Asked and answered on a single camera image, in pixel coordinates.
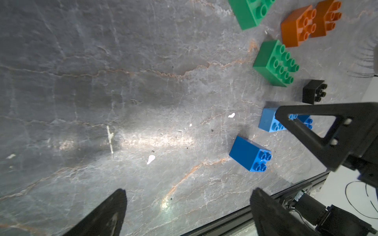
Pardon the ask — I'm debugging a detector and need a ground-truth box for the light blue long lego brick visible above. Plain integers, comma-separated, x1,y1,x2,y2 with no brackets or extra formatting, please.
258,108,313,133

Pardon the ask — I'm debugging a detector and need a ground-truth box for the black square lego brick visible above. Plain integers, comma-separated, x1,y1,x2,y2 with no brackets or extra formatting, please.
302,80,328,105

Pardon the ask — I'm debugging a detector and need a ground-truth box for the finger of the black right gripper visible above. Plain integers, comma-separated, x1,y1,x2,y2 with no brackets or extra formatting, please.
276,102,378,172

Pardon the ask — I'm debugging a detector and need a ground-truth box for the dark blue lego brick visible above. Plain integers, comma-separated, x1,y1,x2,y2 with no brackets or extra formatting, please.
229,136,272,172

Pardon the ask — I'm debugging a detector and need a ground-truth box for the dark green long lego brick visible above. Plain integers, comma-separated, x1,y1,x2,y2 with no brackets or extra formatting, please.
228,0,276,30

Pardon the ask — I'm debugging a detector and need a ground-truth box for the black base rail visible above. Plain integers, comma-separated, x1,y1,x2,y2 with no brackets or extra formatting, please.
184,171,330,236

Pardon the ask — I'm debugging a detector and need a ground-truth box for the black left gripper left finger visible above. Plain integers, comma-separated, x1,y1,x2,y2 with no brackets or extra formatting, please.
65,189,128,236

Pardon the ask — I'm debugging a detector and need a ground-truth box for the orange lego brick left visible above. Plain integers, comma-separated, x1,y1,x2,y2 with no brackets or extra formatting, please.
281,5,317,48

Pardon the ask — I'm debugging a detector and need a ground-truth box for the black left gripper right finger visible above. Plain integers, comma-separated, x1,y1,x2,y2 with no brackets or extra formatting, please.
250,188,318,236

